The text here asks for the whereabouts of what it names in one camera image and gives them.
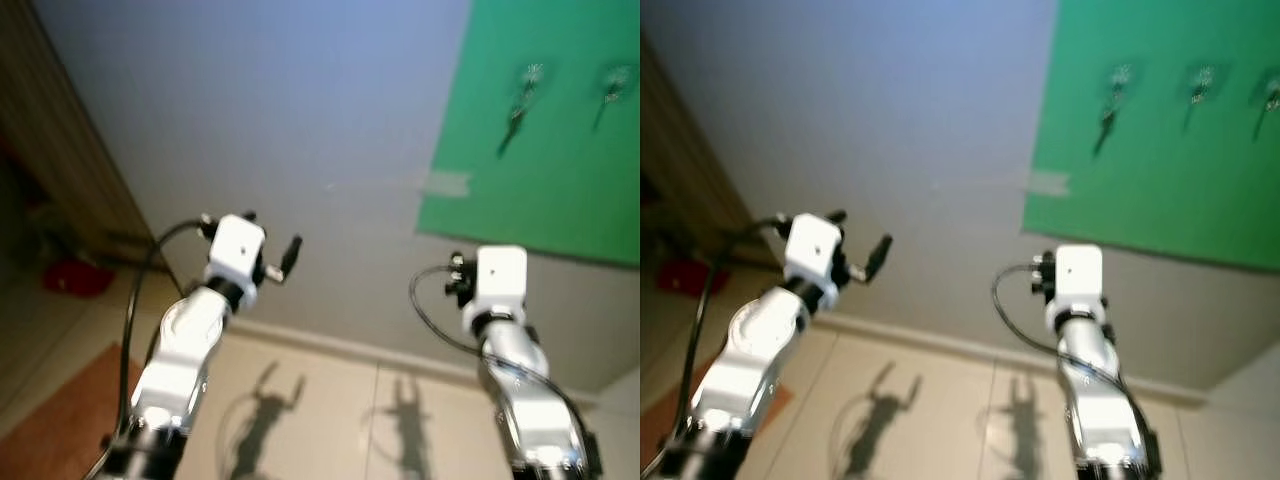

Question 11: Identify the grey baseboard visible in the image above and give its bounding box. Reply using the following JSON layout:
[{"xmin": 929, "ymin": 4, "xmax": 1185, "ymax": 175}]
[
  {"xmin": 222, "ymin": 318, "xmax": 603, "ymax": 403},
  {"xmin": 800, "ymin": 308, "xmax": 1213, "ymax": 406}
]

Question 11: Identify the red object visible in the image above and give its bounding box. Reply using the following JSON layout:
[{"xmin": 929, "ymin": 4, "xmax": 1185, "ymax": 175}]
[
  {"xmin": 43, "ymin": 257, "xmax": 114, "ymax": 298},
  {"xmin": 655, "ymin": 258, "xmax": 730, "ymax": 299}
]

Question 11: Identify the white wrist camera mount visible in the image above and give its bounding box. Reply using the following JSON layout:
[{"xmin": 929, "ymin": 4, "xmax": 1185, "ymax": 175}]
[
  {"xmin": 475, "ymin": 246, "xmax": 528, "ymax": 313},
  {"xmin": 785, "ymin": 213, "xmax": 844, "ymax": 287},
  {"xmin": 207, "ymin": 215, "xmax": 266, "ymax": 288},
  {"xmin": 1055, "ymin": 244, "xmax": 1104, "ymax": 309}
]

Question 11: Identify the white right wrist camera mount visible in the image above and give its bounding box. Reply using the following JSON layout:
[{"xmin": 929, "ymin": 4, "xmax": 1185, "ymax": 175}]
[
  {"xmin": 1055, "ymin": 244, "xmax": 1104, "ymax": 309},
  {"xmin": 475, "ymin": 246, "xmax": 528, "ymax": 313}
]

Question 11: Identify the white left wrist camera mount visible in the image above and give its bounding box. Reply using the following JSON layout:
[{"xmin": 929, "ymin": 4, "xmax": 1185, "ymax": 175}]
[
  {"xmin": 785, "ymin": 213, "xmax": 844, "ymax": 287},
  {"xmin": 207, "ymin": 215, "xmax": 266, "ymax": 288}
]

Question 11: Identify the green wall board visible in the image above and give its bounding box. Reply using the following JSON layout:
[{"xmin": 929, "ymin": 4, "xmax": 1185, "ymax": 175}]
[
  {"xmin": 415, "ymin": 0, "xmax": 641, "ymax": 267},
  {"xmin": 1022, "ymin": 0, "xmax": 1280, "ymax": 273}
]

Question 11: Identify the brown wooden door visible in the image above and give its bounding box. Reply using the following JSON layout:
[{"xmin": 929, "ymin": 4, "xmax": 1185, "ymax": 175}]
[
  {"xmin": 640, "ymin": 35, "xmax": 783, "ymax": 267},
  {"xmin": 0, "ymin": 0, "xmax": 153, "ymax": 266}
]

